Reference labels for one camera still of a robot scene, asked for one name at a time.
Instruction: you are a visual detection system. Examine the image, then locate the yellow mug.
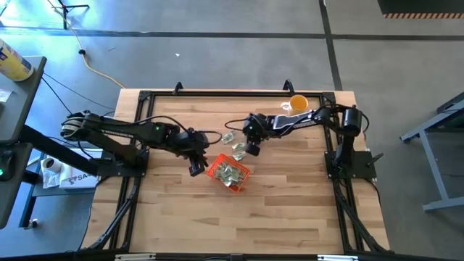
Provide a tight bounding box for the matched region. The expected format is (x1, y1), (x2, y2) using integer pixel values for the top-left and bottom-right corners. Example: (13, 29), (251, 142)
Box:
(281, 94), (310, 117)

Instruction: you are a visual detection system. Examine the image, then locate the white printed bag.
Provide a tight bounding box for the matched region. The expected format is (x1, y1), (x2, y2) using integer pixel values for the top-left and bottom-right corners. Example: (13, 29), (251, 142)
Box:
(42, 147), (103, 190)

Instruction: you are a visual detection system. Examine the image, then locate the grey side desk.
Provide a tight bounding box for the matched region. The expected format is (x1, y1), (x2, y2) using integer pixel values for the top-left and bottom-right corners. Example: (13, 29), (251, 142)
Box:
(0, 56), (48, 230)

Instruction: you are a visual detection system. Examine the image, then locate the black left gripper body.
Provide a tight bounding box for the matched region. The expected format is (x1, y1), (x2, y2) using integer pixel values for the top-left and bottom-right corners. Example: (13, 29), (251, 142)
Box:
(176, 129), (210, 160)

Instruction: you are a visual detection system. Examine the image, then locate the black mat with striped edge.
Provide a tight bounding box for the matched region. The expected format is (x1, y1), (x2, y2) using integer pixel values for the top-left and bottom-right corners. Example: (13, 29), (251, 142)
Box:
(377, 0), (464, 20)

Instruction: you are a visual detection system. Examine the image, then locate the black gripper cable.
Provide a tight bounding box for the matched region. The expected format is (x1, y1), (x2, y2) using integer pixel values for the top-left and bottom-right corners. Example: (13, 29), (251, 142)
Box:
(137, 115), (223, 146)
(223, 117), (252, 133)

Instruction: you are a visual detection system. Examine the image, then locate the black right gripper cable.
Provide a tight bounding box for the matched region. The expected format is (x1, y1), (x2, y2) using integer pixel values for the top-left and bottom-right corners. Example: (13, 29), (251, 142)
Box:
(223, 117), (252, 133)

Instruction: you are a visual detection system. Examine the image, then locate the yellow floor cable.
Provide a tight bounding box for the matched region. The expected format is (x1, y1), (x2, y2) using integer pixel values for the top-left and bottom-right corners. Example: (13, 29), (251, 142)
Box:
(46, 0), (126, 90)

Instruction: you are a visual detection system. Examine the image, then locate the orange plastic slotted bin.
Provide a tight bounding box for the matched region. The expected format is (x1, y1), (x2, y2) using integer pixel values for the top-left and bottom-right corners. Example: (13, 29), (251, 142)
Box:
(206, 153), (252, 194)

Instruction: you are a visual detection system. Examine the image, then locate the silver metal bracket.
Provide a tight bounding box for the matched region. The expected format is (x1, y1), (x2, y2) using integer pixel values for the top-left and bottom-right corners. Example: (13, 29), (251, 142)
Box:
(115, 253), (157, 261)
(317, 254), (360, 261)

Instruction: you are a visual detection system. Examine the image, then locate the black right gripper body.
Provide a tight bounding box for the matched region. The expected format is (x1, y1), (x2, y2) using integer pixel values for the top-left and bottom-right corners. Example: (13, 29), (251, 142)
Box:
(242, 113), (273, 143)

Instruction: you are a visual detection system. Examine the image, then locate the yellow wipes canister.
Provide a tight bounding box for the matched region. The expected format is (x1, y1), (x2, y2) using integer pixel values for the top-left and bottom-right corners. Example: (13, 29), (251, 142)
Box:
(0, 38), (35, 83)

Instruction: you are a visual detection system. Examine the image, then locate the grey metal cart frame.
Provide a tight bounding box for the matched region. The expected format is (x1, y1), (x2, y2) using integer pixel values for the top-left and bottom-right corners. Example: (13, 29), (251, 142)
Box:
(399, 91), (464, 213)

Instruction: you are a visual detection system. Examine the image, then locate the black box with indicator light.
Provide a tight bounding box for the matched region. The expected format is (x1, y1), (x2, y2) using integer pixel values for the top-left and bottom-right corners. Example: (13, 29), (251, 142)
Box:
(0, 150), (15, 182)

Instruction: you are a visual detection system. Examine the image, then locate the white paper roll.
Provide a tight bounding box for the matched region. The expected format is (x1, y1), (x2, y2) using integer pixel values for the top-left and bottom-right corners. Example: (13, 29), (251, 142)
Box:
(41, 157), (63, 174)

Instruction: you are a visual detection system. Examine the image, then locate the black tripod stand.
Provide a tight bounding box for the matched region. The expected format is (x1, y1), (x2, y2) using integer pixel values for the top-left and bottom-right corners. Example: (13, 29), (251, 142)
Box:
(55, 0), (91, 30)

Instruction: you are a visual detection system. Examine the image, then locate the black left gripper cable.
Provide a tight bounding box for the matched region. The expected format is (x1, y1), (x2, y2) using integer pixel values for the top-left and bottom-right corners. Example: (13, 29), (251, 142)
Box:
(137, 115), (223, 146)

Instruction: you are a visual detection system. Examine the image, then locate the black diagonal desk strut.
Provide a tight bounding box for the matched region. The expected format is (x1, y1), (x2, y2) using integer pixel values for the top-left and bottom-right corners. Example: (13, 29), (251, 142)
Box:
(20, 124), (99, 178)

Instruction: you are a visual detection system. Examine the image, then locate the blue metal leg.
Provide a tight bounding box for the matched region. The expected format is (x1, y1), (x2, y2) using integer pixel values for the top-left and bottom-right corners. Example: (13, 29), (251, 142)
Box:
(19, 154), (47, 230)

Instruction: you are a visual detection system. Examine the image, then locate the black floor cable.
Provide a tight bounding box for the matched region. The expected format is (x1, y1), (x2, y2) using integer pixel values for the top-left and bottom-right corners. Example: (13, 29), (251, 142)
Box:
(41, 71), (116, 117)

